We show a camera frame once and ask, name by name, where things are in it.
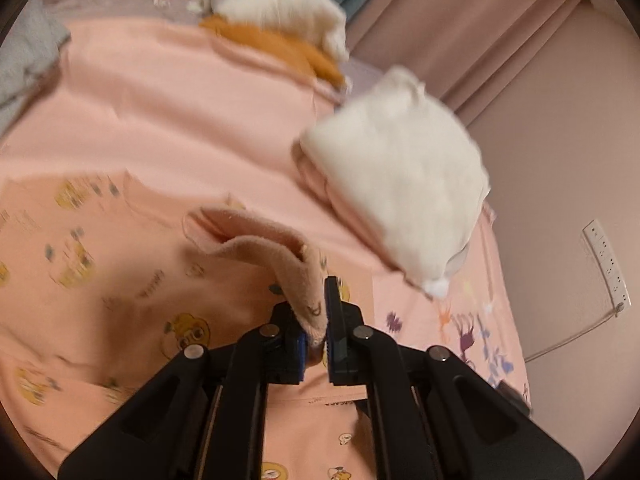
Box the white and orange plush toy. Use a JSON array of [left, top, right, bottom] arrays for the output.
[[152, 0, 351, 92]]

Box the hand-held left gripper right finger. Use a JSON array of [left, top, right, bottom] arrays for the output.
[[324, 276, 585, 480]]

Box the pink curtain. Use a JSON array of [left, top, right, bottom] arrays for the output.
[[345, 0, 596, 126]]

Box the white folded fluffy garment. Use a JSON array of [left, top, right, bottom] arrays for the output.
[[299, 66, 492, 301]]

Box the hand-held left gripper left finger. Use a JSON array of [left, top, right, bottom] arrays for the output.
[[57, 302, 307, 480]]

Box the grey crumpled cloth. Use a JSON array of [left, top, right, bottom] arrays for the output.
[[0, 0, 71, 131]]

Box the white cable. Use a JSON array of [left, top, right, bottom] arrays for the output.
[[524, 307, 621, 363]]

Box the pink cartoon print garment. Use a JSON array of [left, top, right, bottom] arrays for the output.
[[0, 170, 376, 480]]

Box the white power strip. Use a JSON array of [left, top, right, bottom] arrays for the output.
[[582, 219, 632, 317]]

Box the pink bed sheet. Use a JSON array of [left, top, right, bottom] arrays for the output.
[[0, 15, 531, 480]]

